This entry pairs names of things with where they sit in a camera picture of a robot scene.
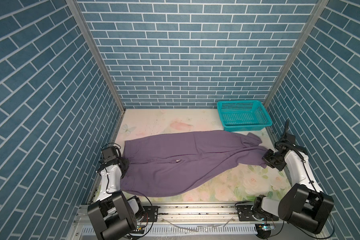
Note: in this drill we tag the right aluminium corner post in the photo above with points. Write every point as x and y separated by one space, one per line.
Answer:
306 30

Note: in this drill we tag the purple trousers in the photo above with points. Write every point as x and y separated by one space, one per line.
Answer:
171 164

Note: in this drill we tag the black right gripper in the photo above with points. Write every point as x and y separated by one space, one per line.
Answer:
266 157

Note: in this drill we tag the aluminium corner post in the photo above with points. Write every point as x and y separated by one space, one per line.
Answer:
81 22
306 30

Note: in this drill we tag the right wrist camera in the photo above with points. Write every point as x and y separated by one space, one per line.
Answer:
289 139

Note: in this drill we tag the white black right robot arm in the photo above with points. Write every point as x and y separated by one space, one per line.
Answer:
305 205

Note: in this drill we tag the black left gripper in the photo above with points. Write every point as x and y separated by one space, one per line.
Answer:
125 161

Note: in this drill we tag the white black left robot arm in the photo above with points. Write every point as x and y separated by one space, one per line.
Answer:
112 215

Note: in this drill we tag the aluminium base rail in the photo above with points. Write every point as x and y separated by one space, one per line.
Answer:
199 213

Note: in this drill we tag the teal plastic basket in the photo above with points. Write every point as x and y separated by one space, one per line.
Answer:
243 115

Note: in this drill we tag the white slotted cable duct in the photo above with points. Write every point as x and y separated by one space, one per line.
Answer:
193 230

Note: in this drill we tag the left aluminium corner post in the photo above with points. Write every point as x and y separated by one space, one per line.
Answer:
81 22

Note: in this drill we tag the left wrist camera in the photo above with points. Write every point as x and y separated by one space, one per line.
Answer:
109 154

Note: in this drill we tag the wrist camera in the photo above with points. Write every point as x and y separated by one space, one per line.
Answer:
109 154
289 139

